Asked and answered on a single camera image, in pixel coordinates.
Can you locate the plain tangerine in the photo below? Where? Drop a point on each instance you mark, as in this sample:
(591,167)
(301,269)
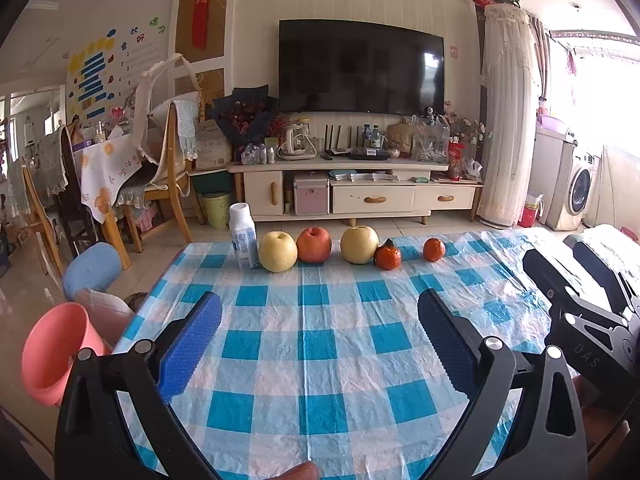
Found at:
(434,250)

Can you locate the small red box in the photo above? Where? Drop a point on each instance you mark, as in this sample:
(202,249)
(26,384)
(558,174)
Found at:
(529,212)

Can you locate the light wooden chair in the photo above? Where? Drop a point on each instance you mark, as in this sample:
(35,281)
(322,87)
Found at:
(42,210)

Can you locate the red apple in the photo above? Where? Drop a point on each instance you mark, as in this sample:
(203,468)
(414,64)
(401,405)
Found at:
(314,245)

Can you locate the upright white plastic bottle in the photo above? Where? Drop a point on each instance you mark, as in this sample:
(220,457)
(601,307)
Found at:
(243,240)

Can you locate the lace covered standing air conditioner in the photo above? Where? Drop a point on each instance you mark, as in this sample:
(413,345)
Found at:
(507,110)

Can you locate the cream television cabinet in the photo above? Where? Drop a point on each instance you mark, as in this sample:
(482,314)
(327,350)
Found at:
(380,197)

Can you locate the large yellow pear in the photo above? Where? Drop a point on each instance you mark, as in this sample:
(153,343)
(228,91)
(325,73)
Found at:
(359,245)

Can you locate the white cloth cushion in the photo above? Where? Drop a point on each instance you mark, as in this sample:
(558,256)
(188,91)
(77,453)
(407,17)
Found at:
(102,315)

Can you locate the white electric kettle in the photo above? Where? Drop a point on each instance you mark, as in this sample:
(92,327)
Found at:
(295,142)

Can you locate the white rice sack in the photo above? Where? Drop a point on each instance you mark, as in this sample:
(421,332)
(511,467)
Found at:
(212,147)

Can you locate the light blue stool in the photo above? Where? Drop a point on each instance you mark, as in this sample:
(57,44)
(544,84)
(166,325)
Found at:
(92,267)

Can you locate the wooden chair with lace cover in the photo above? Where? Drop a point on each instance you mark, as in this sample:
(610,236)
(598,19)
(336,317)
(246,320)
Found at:
(175,170)

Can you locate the purple plastic basin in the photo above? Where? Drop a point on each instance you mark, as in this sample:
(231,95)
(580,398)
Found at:
(552,122)

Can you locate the blue checked plastic tablecloth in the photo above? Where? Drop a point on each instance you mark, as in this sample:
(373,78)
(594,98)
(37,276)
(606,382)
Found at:
(320,310)

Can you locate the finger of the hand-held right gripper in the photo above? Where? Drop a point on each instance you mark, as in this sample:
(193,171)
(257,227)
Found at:
(597,260)
(555,275)

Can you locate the washing machine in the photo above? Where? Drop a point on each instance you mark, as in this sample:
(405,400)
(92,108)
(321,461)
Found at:
(575,190)

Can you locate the black router with antennas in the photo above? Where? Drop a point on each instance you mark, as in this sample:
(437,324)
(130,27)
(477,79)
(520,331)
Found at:
(336,147)

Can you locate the small water bottle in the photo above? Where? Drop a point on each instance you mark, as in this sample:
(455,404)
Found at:
(367,139)
(376,138)

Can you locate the orange print table cloth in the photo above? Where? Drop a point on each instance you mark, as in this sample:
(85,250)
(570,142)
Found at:
(107,175)

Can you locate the person's left hand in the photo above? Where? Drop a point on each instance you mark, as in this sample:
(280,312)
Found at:
(300,471)

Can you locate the pink metal case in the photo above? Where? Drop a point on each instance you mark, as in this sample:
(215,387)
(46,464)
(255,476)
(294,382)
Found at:
(311,195)

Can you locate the green waste bin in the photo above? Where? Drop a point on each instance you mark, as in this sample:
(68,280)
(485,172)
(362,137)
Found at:
(216,212)

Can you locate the small yellow pear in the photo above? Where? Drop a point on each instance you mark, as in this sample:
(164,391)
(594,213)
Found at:
(277,252)

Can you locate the dark wooden chair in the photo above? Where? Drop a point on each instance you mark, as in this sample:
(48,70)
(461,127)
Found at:
(77,195)

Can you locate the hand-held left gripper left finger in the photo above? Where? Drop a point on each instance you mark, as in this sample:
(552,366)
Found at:
(190,345)

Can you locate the brown gift bag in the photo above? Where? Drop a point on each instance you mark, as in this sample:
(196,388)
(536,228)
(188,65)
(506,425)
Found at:
(399,140)

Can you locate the colourful wall poster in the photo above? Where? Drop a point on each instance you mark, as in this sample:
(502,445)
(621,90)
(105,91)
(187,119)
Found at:
(100,75)

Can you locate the black flat television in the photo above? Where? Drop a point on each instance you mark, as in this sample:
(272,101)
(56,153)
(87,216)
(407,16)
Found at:
(360,65)

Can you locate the clear plastic bag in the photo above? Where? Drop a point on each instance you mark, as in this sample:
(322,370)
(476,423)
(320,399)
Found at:
(430,140)

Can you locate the dark wrapped flower bouquet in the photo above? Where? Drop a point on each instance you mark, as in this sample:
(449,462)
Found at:
(242,115)

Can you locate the pink plastic basin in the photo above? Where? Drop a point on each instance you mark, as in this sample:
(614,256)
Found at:
(55,350)

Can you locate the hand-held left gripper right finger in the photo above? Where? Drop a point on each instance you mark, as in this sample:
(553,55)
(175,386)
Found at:
(445,345)

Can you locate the person's right hand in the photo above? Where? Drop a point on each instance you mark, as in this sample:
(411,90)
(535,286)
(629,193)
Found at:
(582,392)

